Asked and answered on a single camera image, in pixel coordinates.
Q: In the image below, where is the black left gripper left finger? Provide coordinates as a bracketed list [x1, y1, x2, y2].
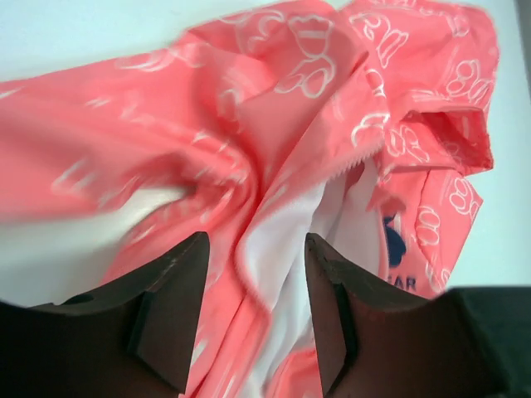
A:
[1, 232, 210, 397]

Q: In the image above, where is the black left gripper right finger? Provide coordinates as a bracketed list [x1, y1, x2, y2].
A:
[305, 233, 530, 398]

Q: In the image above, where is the pink hooded jacket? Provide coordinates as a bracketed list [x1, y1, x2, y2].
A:
[1, 1, 499, 397]

